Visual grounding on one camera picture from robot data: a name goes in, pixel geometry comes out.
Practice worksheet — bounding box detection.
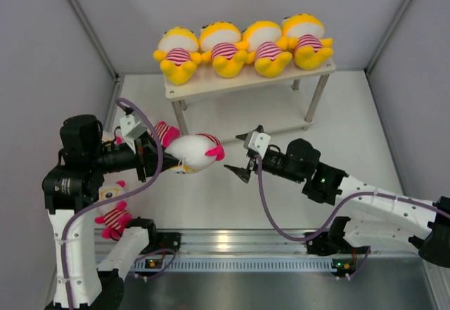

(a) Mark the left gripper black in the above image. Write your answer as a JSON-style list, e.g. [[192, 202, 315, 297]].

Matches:
[[89, 129, 181, 182]]

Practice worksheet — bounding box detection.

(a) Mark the pink plush face down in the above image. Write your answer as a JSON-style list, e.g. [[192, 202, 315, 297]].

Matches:
[[165, 134, 225, 174]]

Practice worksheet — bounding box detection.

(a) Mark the yellow frog plush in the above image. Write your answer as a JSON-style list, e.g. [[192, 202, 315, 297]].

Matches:
[[199, 22, 248, 78], [153, 27, 202, 85], [242, 20, 293, 78], [281, 13, 334, 70]]

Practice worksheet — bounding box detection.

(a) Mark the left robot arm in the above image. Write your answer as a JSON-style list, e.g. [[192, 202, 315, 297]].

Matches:
[[41, 115, 181, 309]]

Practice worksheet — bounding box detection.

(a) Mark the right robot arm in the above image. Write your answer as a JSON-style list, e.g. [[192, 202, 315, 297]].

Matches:
[[227, 126, 449, 268]]

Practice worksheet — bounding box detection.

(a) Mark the pink plush near shelf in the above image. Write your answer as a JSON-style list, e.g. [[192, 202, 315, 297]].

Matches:
[[149, 121, 181, 148]]

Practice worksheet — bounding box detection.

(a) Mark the white two-tier shelf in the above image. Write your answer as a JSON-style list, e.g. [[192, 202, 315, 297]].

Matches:
[[164, 59, 336, 143]]

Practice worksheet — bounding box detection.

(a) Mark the pink plush far left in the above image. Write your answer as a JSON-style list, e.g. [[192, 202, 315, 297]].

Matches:
[[102, 131, 123, 145]]

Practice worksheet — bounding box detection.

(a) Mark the pink plush with glasses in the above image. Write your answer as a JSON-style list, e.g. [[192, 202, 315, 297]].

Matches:
[[94, 180, 133, 241]]

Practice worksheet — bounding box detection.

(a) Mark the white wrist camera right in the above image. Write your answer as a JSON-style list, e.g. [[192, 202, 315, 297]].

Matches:
[[244, 132, 271, 158]]

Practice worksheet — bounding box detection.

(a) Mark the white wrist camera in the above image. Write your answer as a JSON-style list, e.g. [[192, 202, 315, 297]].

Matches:
[[244, 132, 271, 158], [120, 112, 147, 151]]

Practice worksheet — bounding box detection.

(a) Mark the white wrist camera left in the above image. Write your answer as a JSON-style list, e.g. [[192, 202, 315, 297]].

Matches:
[[120, 112, 147, 151]]

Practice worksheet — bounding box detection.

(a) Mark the aluminium rail frame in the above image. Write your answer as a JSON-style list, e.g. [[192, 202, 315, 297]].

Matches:
[[93, 228, 423, 257]]

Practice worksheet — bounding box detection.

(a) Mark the perforated cable duct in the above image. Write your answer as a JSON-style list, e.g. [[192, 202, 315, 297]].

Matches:
[[94, 256, 370, 273]]

